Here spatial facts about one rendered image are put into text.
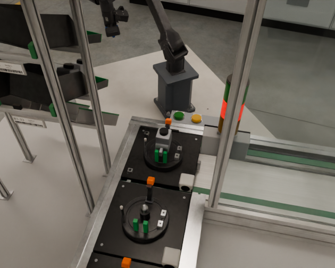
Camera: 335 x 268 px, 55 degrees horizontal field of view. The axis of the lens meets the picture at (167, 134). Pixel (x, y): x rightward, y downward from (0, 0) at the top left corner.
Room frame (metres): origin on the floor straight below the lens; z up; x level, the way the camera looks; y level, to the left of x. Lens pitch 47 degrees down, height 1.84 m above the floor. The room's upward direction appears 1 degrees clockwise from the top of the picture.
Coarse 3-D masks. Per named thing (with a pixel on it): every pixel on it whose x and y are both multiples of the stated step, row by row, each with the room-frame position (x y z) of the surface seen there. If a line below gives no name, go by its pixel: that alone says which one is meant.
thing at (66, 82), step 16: (32, 64) 0.73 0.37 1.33; (16, 80) 0.64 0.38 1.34; (32, 80) 0.63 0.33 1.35; (64, 80) 0.65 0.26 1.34; (80, 80) 0.71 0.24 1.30; (96, 80) 0.84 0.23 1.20; (16, 96) 0.62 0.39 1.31; (32, 96) 0.61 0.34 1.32; (48, 96) 0.60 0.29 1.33; (64, 96) 0.64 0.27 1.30; (80, 96) 0.69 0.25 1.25
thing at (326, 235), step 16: (208, 160) 0.74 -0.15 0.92; (208, 176) 0.67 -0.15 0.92; (208, 192) 0.58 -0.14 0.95; (208, 208) 0.52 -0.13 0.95; (224, 208) 0.52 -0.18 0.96; (224, 224) 0.51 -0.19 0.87; (240, 224) 0.50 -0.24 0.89; (256, 224) 0.49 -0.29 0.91; (272, 224) 0.48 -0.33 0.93; (288, 224) 0.47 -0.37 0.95; (304, 224) 0.47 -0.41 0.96; (320, 224) 0.47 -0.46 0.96; (304, 240) 0.46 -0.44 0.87; (320, 240) 0.46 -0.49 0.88
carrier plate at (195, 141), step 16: (144, 128) 0.85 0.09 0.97; (144, 144) 0.77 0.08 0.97; (192, 144) 0.77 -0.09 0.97; (128, 160) 0.69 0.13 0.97; (144, 160) 0.69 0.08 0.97; (192, 160) 0.70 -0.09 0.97; (128, 176) 0.63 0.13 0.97; (144, 176) 0.63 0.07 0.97; (160, 176) 0.63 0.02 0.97; (176, 176) 0.63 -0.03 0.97
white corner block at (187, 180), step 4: (180, 176) 0.62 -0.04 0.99; (184, 176) 0.61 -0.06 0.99; (188, 176) 0.61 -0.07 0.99; (192, 176) 0.62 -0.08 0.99; (180, 180) 0.60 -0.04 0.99; (184, 180) 0.60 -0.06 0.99; (188, 180) 0.60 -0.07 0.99; (192, 180) 0.60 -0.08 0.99; (180, 184) 0.59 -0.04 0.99; (184, 184) 0.58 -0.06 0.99; (188, 184) 0.58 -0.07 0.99; (192, 184) 0.59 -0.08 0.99; (180, 188) 0.58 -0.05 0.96; (184, 188) 0.58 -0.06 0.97; (188, 188) 0.58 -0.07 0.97; (192, 188) 0.59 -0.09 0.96
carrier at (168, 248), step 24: (120, 192) 0.56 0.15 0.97; (144, 192) 0.56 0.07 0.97; (168, 192) 0.56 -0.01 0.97; (120, 216) 0.48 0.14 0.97; (144, 216) 0.45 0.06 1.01; (168, 216) 0.47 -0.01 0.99; (96, 240) 0.40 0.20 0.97; (120, 240) 0.40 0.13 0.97; (144, 240) 0.40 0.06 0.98; (168, 240) 0.40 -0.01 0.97; (168, 264) 0.33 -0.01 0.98
